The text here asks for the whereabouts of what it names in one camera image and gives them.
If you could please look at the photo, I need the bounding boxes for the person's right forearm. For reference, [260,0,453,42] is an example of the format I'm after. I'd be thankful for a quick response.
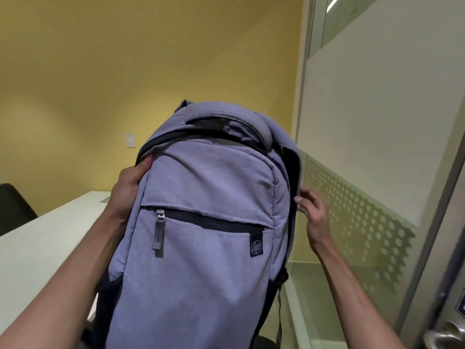
[313,239,407,349]

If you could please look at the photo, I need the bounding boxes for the person's right hand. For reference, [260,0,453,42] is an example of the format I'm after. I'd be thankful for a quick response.
[294,188,333,255]

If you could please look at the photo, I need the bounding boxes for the grey-blue fabric backpack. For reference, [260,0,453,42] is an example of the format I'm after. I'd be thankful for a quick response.
[86,99,303,349]

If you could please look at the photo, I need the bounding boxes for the silver door handle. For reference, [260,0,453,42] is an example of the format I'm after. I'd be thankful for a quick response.
[422,320,465,349]

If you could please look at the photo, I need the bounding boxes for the black office chair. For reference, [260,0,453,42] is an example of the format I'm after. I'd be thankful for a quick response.
[0,183,39,237]

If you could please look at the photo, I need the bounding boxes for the person's left forearm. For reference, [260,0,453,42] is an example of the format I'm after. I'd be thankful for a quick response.
[0,209,128,349]

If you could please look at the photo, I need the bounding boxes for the frosted glass partition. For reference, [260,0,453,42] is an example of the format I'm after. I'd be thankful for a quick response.
[280,0,465,349]

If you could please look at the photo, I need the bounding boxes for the glass door with metal frame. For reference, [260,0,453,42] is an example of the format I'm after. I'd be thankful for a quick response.
[396,131,465,349]

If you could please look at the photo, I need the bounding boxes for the person's left hand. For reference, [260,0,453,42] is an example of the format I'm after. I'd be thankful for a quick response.
[106,155,154,219]

